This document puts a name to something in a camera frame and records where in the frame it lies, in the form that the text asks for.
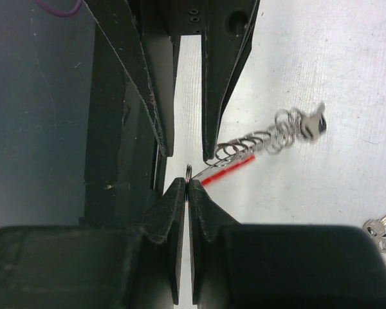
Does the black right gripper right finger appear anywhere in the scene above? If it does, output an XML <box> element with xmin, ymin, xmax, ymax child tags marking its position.
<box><xmin>187</xmin><ymin>180</ymin><xmax>239</xmax><ymax>305</ymax></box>

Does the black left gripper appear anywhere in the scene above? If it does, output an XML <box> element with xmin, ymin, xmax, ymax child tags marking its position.
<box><xmin>86</xmin><ymin>0</ymin><xmax>260</xmax><ymax>161</ymax></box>

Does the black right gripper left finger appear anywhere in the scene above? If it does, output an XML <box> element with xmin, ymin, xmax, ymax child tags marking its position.
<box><xmin>141</xmin><ymin>177</ymin><xmax>186</xmax><ymax>305</ymax></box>

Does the metal key organiser red handle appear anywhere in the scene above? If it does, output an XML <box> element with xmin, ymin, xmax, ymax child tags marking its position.
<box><xmin>186</xmin><ymin>108</ymin><xmax>305</xmax><ymax>186</ymax></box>

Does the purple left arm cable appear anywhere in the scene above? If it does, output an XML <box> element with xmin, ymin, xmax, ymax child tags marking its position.
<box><xmin>35</xmin><ymin>0</ymin><xmax>84</xmax><ymax>17</ymax></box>

